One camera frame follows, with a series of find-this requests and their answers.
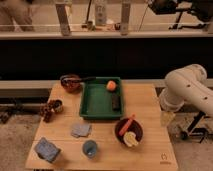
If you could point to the small metal cup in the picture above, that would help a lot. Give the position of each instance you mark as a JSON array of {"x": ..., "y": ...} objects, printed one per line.
[{"x": 58, "y": 106}]

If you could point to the yellow banana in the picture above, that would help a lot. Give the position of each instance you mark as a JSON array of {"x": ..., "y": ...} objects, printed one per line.
[{"x": 130, "y": 139}]

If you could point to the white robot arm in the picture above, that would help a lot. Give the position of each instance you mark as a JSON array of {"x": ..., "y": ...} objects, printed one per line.
[{"x": 186, "y": 85}]

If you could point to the grey folded cloth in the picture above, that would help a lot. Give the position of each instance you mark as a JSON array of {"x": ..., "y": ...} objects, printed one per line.
[{"x": 81, "y": 130}]

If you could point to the brown pot with black handle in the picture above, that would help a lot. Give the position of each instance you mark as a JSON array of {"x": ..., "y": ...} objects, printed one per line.
[{"x": 72, "y": 82}]

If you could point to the black camera on tripod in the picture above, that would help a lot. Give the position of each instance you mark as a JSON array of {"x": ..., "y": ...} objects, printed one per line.
[{"x": 202, "y": 9}]

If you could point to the orange carrot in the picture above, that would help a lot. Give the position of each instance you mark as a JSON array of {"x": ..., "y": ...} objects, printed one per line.
[{"x": 126, "y": 125}]

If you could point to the blue sponge block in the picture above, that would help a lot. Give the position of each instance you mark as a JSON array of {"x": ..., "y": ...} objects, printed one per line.
[{"x": 46, "y": 150}]

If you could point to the person in beige trousers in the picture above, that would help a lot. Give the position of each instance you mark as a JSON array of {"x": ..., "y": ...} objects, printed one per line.
[{"x": 15, "y": 11}]

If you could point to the orange fruit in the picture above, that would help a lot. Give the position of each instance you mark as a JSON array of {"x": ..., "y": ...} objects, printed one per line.
[{"x": 111, "y": 86}]

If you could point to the translucent pale gripper body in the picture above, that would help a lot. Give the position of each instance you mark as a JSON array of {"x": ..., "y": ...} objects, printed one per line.
[{"x": 166, "y": 118}]

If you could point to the blue ceramic cup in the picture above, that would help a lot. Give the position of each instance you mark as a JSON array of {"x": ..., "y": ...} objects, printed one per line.
[{"x": 90, "y": 148}]

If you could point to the green plastic tray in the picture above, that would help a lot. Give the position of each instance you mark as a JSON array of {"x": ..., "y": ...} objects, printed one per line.
[{"x": 96, "y": 100}]

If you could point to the dark red bowl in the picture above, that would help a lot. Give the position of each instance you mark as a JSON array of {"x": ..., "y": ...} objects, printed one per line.
[{"x": 134, "y": 127}]

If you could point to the black wheeled stand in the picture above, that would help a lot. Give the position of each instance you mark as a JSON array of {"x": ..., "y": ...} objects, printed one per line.
[{"x": 194, "y": 131}]

